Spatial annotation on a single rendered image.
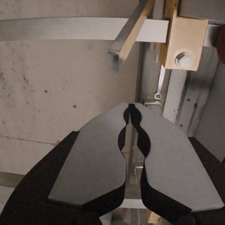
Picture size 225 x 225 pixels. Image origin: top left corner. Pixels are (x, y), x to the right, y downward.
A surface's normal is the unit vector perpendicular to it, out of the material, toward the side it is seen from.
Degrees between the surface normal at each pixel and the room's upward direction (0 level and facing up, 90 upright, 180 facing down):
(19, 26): 0
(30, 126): 0
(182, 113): 0
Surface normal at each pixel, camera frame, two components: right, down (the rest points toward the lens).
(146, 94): -0.06, 0.54
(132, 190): 0.02, -0.84
